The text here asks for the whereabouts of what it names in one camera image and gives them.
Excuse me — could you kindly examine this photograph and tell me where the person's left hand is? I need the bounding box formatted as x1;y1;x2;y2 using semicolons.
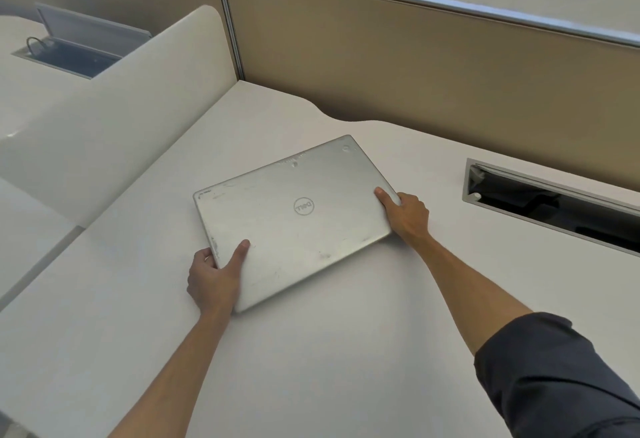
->
186;239;251;318

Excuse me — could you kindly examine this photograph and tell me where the person's right hand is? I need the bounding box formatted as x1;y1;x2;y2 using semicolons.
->
374;187;431;248

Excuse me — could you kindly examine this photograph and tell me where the silver laptop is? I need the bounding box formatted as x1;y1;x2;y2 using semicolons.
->
193;134;404;314

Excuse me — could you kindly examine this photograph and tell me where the person's left forearm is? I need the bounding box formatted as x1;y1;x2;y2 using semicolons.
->
108;310;233;438

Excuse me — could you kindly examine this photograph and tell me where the person's right forearm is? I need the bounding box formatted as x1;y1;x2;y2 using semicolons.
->
407;233;534;357

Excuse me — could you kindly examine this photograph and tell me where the white curved desk divider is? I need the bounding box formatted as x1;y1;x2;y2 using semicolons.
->
0;4;238;229

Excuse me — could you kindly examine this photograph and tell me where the dark grey sleeve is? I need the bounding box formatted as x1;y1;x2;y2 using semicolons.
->
473;312;640;438

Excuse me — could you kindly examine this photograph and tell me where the desk cable tray opening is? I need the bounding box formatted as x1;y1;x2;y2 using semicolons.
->
461;158;640;258

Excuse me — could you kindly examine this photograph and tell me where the open desk cable box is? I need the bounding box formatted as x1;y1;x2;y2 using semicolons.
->
11;2;153;80

